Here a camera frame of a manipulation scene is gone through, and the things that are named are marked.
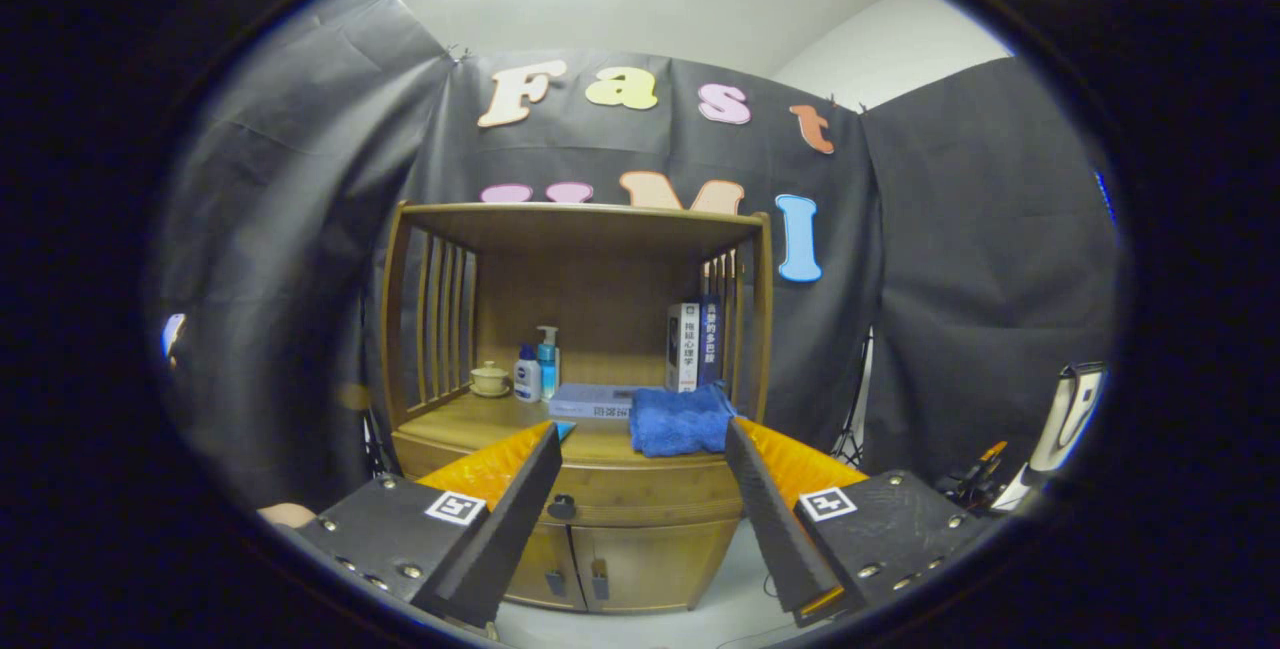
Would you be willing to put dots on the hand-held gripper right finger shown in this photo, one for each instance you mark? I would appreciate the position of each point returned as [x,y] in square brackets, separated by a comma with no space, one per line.
[772,519]

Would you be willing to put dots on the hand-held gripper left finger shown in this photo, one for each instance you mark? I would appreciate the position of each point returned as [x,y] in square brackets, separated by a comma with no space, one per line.
[515,519]

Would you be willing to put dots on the black drawer knob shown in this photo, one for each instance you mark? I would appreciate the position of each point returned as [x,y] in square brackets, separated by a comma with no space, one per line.
[562,506]

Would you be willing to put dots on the blue white cream tube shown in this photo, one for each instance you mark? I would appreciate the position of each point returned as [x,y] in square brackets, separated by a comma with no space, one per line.
[566,429]

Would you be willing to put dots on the wooden drawer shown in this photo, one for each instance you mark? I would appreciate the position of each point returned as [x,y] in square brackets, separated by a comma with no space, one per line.
[640,484]

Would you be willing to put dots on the wooden cabinet door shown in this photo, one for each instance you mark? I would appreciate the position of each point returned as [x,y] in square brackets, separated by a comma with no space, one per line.
[540,569]
[650,564]

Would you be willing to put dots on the wooden countertop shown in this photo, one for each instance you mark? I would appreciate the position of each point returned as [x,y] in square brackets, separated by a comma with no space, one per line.
[470,424]

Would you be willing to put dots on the wooden cabinet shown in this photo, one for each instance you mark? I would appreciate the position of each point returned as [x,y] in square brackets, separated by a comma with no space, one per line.
[580,299]

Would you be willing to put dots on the blue folded towel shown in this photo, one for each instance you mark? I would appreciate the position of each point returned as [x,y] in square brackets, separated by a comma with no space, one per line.
[680,419]

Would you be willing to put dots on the white bottle with blue cap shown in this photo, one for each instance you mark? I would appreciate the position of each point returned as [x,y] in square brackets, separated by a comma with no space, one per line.
[527,379]

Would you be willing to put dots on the flat-lying white book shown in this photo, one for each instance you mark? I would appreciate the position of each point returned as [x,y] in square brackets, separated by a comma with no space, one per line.
[590,399]

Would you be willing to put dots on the beige lidded teacup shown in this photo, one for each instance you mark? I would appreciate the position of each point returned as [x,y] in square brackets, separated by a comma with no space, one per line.
[490,379]

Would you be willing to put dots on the blue pump bottle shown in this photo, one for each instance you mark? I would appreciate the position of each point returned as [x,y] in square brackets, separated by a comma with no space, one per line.
[547,359]

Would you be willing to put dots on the dark blue upright book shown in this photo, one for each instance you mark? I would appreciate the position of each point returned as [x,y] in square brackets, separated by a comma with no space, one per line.
[709,339]

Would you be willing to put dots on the white upright book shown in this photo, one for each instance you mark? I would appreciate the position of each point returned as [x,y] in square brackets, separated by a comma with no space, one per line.
[683,344]

